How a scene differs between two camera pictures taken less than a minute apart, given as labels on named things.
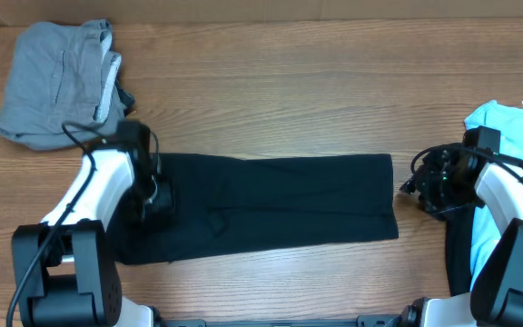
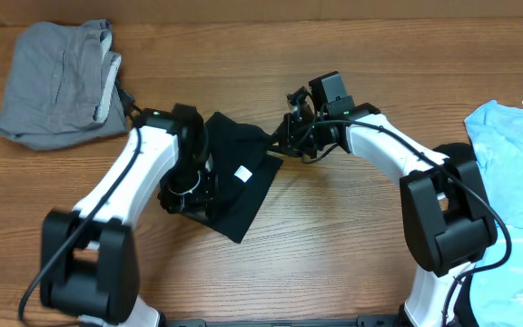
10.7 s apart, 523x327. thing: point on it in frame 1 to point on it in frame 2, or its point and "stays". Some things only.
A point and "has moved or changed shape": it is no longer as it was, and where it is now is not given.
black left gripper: [165, 200] to [196, 206]
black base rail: [362, 321] stays
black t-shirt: [227, 203] has moved or changed shape
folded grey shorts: [60, 74] stays
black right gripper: [419, 183] to [288, 140]
